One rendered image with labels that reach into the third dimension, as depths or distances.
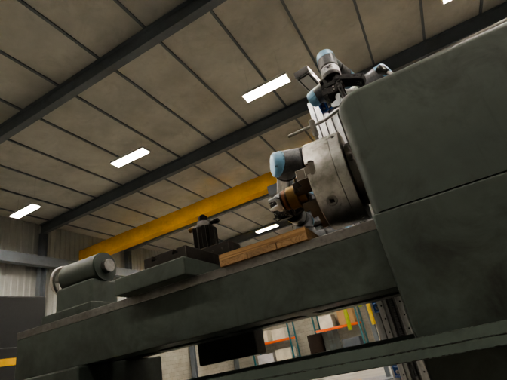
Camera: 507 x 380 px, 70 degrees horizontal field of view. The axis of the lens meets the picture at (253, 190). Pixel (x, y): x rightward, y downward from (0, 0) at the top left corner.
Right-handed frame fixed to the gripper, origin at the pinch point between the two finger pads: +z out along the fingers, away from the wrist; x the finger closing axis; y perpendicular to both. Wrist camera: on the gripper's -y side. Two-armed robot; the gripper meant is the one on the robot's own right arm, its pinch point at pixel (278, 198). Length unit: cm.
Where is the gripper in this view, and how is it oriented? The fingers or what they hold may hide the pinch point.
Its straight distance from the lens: 130.1
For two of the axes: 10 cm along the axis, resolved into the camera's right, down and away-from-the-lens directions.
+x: -1.9, -8.9, 4.2
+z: -4.7, -3.0, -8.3
